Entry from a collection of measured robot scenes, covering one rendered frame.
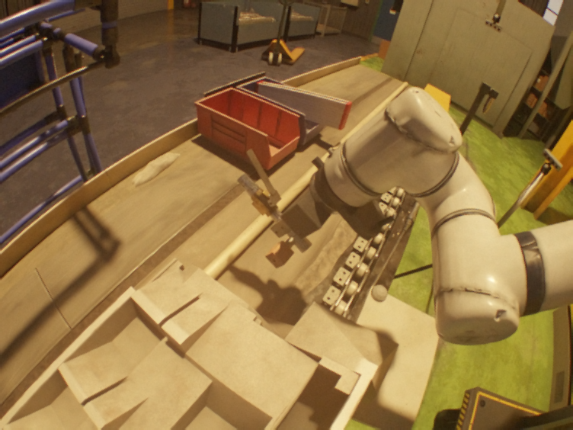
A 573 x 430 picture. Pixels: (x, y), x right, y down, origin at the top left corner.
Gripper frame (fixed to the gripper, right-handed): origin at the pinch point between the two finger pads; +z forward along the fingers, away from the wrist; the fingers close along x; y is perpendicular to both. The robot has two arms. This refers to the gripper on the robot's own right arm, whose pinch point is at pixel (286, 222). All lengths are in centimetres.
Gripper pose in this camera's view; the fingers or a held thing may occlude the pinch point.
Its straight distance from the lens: 51.1
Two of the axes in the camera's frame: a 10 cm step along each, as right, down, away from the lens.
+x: -5.4, 5.7, -6.2
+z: -5.0, 3.7, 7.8
